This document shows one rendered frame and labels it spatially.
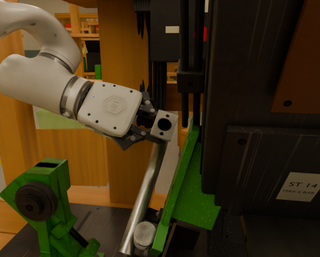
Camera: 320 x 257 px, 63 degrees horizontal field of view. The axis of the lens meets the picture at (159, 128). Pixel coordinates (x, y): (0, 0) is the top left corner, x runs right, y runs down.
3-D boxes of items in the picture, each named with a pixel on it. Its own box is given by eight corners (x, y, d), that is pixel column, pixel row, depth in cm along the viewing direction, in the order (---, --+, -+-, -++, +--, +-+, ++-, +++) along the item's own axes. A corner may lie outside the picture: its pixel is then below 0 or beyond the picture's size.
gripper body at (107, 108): (65, 112, 46) (125, 134, 45) (90, 69, 50) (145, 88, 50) (72, 129, 52) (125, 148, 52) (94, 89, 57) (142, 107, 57)
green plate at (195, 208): (202, 260, 43) (249, 147, 36) (153, 244, 43) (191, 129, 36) (202, 216, 53) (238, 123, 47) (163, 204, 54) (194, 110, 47)
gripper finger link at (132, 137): (128, 138, 48) (163, 150, 48) (134, 123, 49) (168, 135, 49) (128, 144, 51) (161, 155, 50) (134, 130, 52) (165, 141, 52)
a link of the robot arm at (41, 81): (84, 87, 57) (65, 123, 53) (28, 67, 57) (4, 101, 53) (79, 63, 49) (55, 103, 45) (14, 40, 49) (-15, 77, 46)
